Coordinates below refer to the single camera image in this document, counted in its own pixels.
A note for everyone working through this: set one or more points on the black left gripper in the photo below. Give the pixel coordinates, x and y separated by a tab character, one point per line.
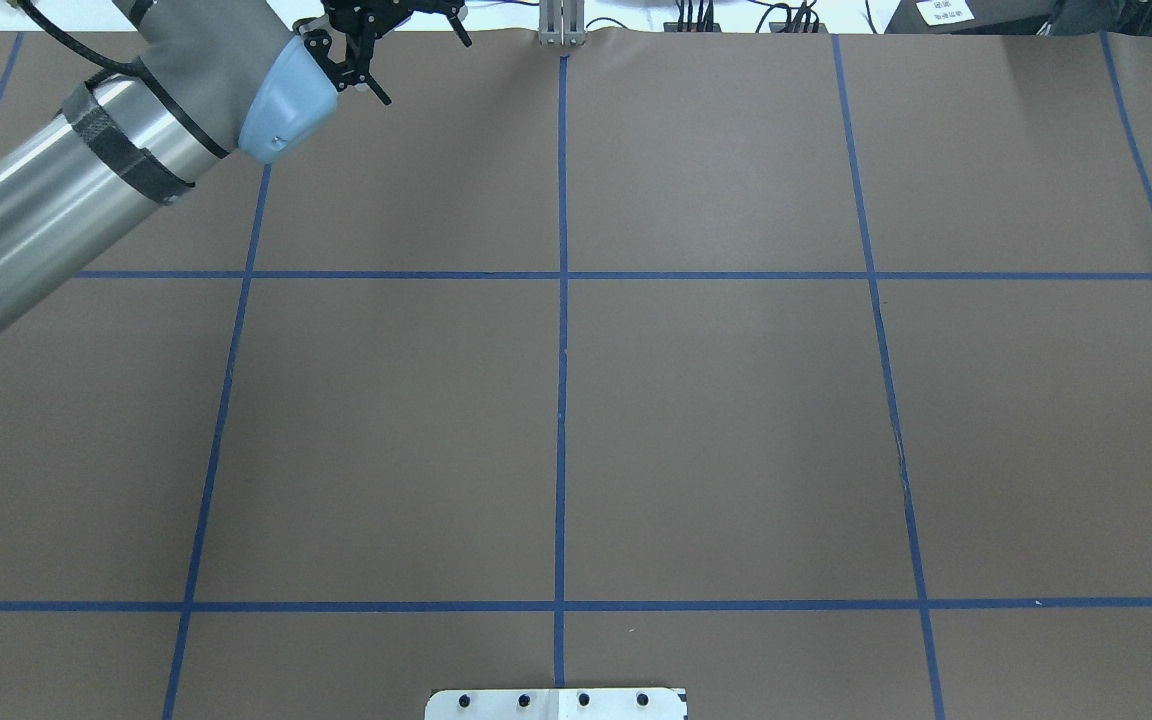
354	47

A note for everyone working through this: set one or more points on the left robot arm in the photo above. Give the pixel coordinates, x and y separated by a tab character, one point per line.
215	77

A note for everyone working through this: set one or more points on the aluminium frame post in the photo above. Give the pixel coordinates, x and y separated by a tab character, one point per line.
561	23

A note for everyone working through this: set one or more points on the white central mounting post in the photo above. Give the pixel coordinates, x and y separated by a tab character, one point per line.
559	703

